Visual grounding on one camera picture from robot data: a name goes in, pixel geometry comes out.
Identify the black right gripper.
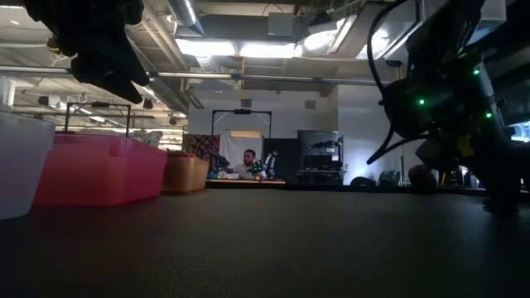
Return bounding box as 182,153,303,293
379,61,523,213

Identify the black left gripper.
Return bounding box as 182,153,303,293
22,0,151,105

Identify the dark red apple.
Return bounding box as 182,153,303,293
407,164,440,195

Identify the ceiling light panel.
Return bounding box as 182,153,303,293
176,38,238,58
238,41,297,60

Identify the pink plastic basket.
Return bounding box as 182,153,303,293
32,132,169,208

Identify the patterned cloth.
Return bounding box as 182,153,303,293
181,132,221,169

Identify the clear plastic basket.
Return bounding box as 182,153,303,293
0,108,57,220

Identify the white sheet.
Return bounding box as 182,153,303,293
218,130,265,166

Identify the long horizontal metal pipe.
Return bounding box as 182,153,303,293
0,65,378,87

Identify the person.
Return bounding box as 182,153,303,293
225,148,268,180

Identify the wooden background table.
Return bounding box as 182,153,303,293
205,177,287,186

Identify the black equipment rack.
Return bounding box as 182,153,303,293
296,129,345,186

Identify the black partition panel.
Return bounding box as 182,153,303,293
263,137,299,183

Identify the black table mat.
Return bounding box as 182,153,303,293
0,184,530,298

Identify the silver ventilation duct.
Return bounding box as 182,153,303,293
166,0,206,37

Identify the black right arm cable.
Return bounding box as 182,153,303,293
366,0,431,166

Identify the black camera gantry frame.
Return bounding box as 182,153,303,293
210,108,273,140

